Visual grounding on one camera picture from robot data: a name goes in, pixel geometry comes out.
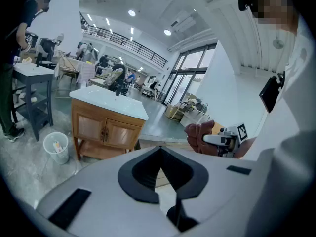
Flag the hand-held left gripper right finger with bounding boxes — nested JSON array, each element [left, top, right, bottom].
[[160, 146, 267, 237]]

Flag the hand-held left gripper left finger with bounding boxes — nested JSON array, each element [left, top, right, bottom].
[[36, 146, 180, 237]]

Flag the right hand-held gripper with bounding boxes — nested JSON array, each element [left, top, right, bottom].
[[201, 123, 249, 158]]

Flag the person's right forearm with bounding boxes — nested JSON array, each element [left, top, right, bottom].
[[236, 136, 259, 159]]

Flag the wooden vanity cabinet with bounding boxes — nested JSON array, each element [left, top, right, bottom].
[[71, 98, 146, 160]]

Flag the yellow wooden board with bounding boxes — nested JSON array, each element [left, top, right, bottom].
[[213, 121, 226, 134]]

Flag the glass entrance doors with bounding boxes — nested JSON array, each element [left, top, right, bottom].
[[161, 43, 218, 107]]

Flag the white and orange carton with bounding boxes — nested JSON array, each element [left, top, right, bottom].
[[53, 141, 65, 154]]

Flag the white mesh wastebasket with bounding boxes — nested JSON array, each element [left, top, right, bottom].
[[43, 131, 70, 165]]

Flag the person's white t-shirt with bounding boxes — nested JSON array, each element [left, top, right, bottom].
[[244, 18, 314, 161]]

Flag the white ceramic sink top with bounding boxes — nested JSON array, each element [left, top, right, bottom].
[[69, 84, 149, 121]]

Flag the black balcony railing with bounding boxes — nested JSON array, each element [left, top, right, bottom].
[[79, 11, 168, 69]]

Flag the ceiling air conditioner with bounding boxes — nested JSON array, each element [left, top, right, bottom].
[[169, 10, 197, 33]]

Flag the gold chair white round seat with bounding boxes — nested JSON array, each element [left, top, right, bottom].
[[87, 68, 124, 88]]

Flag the table with white tablecloth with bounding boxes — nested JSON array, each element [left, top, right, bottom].
[[54, 54, 97, 83]]

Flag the person's head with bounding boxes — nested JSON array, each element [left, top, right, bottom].
[[249, 0, 301, 36]]

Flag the small white sink top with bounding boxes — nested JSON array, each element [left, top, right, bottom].
[[12, 62, 55, 78]]

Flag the small cardboard box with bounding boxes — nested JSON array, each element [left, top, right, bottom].
[[19, 50, 38, 64]]

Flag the white frame rack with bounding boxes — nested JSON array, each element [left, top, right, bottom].
[[179, 99, 213, 128]]

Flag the wall fan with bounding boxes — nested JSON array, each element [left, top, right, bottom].
[[273, 37, 285, 50]]

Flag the black head camera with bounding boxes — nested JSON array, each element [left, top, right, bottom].
[[237, 0, 252, 12]]

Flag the gold wire chair patterned cushion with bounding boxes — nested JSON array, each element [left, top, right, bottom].
[[54, 50, 80, 99]]

